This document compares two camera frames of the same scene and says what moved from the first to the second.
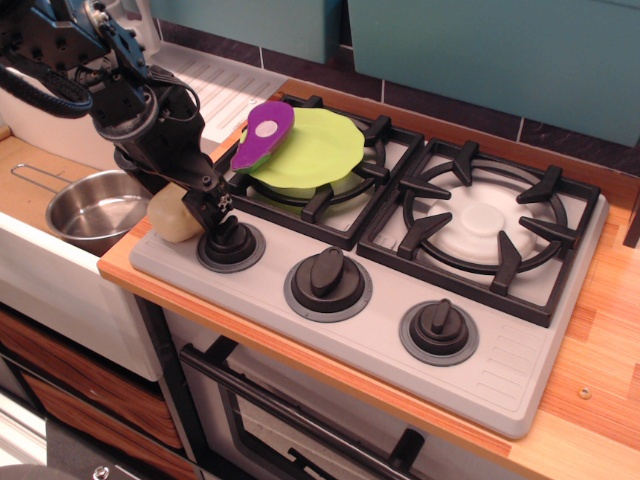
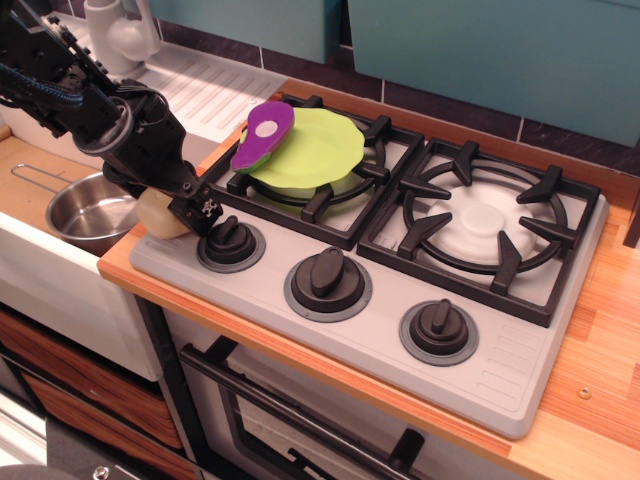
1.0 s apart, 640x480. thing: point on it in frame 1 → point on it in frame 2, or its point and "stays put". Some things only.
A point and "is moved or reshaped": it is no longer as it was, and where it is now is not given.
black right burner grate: (503, 232) stays put
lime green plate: (321, 148) stays put
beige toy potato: (170, 217) is moved or reshaped
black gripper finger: (152, 182) → (122, 180)
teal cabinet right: (570, 63) stays put
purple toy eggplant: (269, 126) stays put
